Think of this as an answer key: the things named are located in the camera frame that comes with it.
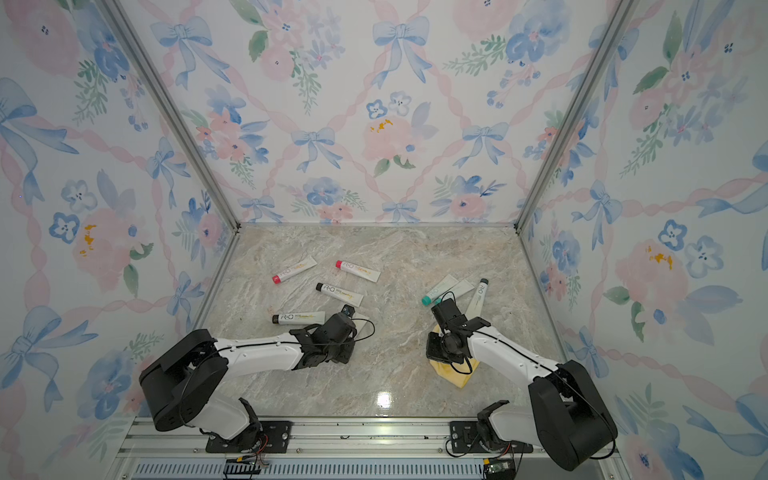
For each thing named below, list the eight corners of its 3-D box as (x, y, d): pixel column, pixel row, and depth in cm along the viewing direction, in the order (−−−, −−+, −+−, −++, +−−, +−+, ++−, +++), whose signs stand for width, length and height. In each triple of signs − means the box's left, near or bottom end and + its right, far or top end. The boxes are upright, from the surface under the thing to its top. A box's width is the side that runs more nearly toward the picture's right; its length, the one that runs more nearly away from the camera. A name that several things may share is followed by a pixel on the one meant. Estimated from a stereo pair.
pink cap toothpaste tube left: (276, 286, 105) (274, 282, 103) (272, 281, 106) (270, 277, 104) (316, 264, 111) (315, 260, 109) (312, 259, 112) (311, 255, 110)
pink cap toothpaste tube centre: (334, 268, 110) (333, 265, 108) (339, 262, 112) (338, 258, 110) (376, 283, 106) (376, 279, 104) (380, 275, 108) (380, 272, 106)
